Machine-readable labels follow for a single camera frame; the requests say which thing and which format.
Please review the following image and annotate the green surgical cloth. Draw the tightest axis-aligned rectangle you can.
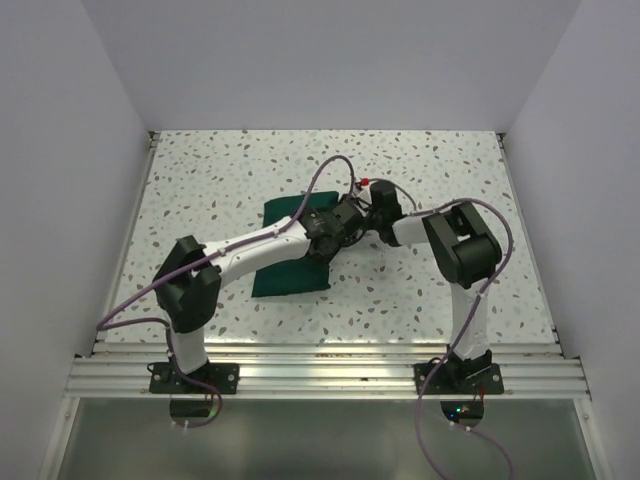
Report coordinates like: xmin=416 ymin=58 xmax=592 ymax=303
xmin=251 ymin=194 xmax=330 ymax=298

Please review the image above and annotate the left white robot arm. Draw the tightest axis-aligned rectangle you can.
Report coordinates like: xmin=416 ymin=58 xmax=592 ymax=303
xmin=154 ymin=200 xmax=366 ymax=393

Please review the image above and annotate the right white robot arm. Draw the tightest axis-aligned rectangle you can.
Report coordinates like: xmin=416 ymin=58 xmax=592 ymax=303
xmin=340 ymin=180 xmax=503 ymax=394

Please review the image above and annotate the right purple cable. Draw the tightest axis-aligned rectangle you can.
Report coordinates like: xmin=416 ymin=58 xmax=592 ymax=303
xmin=394 ymin=182 xmax=516 ymax=480

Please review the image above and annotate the purple cable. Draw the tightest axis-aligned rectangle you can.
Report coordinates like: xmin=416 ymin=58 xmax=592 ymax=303
xmin=394 ymin=182 xmax=516 ymax=480
xmin=95 ymin=155 xmax=359 ymax=430

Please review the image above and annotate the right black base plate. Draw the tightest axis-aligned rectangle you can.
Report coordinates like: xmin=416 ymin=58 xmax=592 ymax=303
xmin=424 ymin=363 xmax=505 ymax=395

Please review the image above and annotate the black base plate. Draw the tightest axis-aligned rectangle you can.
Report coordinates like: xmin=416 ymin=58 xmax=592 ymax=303
xmin=424 ymin=363 xmax=505 ymax=395
xmin=147 ymin=362 xmax=240 ymax=395

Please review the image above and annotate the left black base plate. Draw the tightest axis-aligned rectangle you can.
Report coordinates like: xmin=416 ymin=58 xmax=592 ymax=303
xmin=147 ymin=362 xmax=240 ymax=395

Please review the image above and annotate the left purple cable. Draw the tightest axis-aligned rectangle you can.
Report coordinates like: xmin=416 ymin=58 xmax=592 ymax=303
xmin=95 ymin=155 xmax=359 ymax=430

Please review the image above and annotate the aluminium rail frame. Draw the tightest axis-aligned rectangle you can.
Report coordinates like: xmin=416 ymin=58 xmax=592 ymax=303
xmin=41 ymin=130 xmax=611 ymax=479

